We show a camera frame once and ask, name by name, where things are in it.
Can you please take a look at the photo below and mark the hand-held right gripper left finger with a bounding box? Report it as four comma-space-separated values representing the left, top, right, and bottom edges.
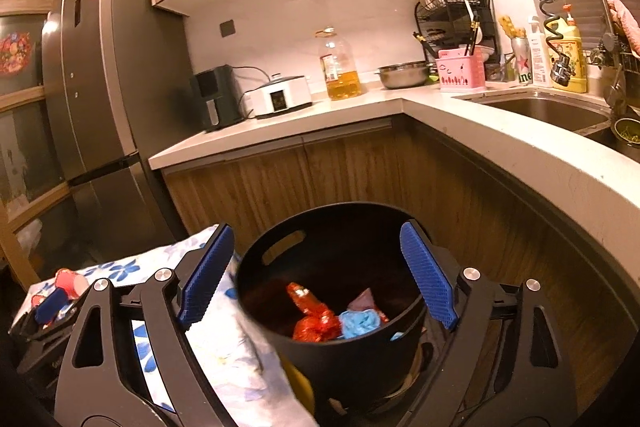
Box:
52, 222, 236, 427

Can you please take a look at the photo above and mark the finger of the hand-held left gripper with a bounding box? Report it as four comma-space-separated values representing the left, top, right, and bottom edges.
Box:
10, 289, 73, 345

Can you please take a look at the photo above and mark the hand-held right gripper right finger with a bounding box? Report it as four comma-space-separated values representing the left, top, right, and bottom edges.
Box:
398, 219, 578, 427

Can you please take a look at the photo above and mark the red paper cup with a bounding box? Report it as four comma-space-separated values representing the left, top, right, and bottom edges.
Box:
54, 269, 92, 299

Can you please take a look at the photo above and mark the light blue plastic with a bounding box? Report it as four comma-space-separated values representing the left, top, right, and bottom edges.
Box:
338, 308, 382, 339

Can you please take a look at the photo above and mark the red crinkled wrapper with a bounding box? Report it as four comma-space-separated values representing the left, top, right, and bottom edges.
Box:
286, 283, 347, 342

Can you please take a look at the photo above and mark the black round bin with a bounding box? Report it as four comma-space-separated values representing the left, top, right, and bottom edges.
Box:
235, 202, 429, 412

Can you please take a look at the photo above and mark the blue floral tablecloth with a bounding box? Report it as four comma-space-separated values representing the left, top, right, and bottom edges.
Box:
10, 224, 321, 427

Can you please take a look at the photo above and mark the wooden base cabinet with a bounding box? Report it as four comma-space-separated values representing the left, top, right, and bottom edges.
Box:
149, 84, 640, 413

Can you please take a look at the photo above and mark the yellow object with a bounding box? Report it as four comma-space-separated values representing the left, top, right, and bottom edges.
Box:
280, 352, 317, 414

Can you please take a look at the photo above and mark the wooden framed glass door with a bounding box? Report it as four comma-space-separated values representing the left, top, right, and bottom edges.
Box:
0, 0, 72, 290

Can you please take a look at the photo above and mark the black air fryer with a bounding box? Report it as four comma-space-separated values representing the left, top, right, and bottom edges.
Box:
189, 65, 246, 132

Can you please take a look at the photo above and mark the white electric cooker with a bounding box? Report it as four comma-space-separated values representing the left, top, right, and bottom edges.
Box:
243, 74, 314, 119

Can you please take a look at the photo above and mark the grey refrigerator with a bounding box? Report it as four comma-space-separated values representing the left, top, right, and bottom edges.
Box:
41, 0, 197, 254

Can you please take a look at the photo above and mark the steel sink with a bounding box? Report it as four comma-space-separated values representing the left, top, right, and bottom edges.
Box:
459, 89, 614, 136

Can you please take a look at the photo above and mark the steel bowl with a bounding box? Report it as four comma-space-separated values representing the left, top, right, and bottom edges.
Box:
376, 61, 436, 90

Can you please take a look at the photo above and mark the pink utensil holder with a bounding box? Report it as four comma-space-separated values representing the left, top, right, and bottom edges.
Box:
435, 48, 487, 93

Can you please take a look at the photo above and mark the cooking oil bottle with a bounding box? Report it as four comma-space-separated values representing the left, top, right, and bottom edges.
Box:
313, 26, 362, 102

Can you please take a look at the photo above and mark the drink can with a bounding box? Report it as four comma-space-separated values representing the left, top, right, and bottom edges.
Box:
510, 36, 534, 86

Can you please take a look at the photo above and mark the pot with green contents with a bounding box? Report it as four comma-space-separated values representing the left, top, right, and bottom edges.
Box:
611, 117, 640, 164

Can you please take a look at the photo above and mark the white plastic bottle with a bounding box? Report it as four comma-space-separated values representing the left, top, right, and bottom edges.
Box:
528, 15, 554, 88

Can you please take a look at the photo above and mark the black dish rack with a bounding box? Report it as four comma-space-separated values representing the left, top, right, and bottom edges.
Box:
413, 0, 497, 58

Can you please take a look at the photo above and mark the red floral sticker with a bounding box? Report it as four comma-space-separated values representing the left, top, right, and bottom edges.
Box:
0, 32, 34, 76

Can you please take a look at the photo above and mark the yellow detergent bottle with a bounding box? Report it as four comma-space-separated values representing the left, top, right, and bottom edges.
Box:
546, 4, 589, 94

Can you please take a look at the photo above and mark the pink hanging cloth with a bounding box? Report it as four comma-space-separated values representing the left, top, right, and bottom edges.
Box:
606, 0, 640, 58

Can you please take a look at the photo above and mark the black power cable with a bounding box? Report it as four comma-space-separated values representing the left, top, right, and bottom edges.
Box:
232, 65, 274, 84

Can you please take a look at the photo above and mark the metal wire sink rack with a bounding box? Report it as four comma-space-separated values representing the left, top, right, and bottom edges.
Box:
587, 34, 640, 80

